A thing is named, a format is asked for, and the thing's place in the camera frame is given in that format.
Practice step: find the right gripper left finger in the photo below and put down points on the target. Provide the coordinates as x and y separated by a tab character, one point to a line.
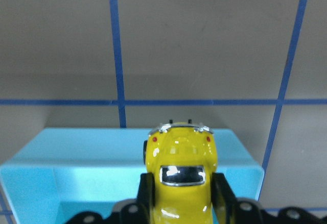
134	211

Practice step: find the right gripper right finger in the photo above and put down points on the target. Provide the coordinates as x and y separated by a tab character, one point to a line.
231	209

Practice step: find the yellow toy beetle car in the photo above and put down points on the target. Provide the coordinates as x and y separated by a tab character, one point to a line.
182	157

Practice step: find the turquoise plastic bin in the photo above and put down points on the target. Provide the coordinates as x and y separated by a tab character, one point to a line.
65	171

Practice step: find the brown paper table cover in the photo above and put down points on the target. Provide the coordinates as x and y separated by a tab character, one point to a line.
257	67

